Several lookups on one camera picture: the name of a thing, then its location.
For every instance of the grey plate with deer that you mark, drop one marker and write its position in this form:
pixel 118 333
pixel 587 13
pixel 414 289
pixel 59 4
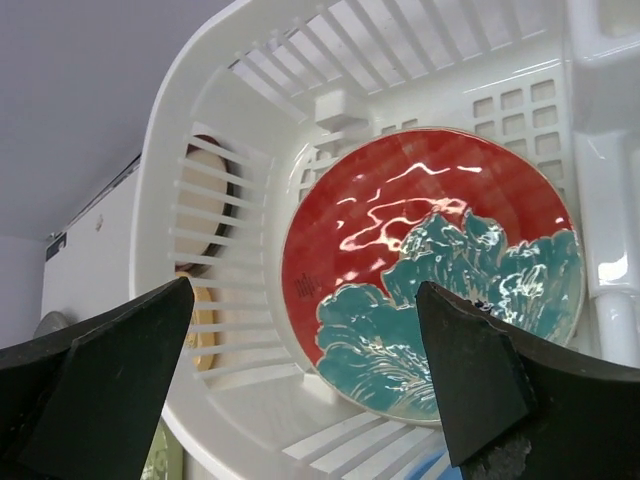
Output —
pixel 52 322

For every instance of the dark red rimmed round plate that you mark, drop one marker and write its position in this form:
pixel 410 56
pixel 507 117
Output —
pixel 207 204

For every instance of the yellow square panda dish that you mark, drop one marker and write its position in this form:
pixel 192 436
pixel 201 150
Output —
pixel 202 339

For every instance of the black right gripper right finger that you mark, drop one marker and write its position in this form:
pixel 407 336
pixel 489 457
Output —
pixel 515 406

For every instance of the white plastic dish bin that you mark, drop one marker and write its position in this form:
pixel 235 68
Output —
pixel 308 164

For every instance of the green square panda dish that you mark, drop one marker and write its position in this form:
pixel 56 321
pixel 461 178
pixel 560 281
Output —
pixel 165 458

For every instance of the red plate with teal flower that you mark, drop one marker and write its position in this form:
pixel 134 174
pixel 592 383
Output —
pixel 436 205

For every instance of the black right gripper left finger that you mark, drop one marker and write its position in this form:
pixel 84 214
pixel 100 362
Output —
pixel 84 402

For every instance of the light blue round plate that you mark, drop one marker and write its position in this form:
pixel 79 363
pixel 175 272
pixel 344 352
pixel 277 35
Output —
pixel 437 466

